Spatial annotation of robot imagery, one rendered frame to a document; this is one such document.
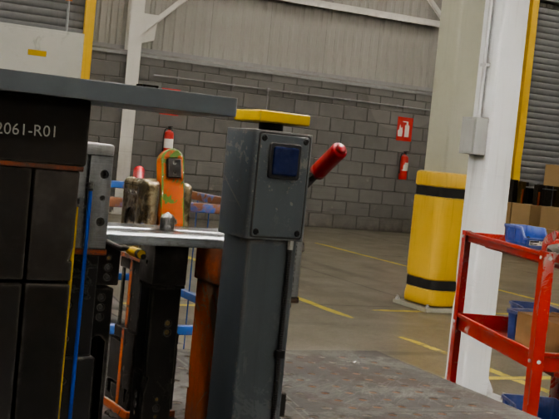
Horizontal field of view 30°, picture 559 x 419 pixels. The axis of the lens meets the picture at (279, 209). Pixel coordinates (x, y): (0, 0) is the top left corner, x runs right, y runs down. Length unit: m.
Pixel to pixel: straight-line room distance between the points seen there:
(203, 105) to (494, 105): 4.24
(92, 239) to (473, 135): 4.09
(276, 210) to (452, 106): 7.31
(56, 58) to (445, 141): 3.42
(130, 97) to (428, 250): 7.43
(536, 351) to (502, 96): 2.15
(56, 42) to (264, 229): 8.30
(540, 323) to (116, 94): 2.45
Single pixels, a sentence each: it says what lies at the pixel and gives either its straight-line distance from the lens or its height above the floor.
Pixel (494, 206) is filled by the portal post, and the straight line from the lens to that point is 5.20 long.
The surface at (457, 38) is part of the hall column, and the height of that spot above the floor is 2.16.
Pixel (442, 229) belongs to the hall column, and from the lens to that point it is 8.29.
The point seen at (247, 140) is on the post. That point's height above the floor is 1.13.
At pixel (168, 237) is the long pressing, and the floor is 1.00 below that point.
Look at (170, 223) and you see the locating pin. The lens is 1.41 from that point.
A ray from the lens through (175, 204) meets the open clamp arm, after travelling 1.55.
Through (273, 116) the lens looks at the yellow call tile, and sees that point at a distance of 1.06.
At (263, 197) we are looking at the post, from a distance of 1.06.
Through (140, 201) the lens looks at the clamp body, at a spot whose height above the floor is 1.03.
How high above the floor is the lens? 1.12
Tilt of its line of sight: 3 degrees down
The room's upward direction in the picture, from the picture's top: 6 degrees clockwise
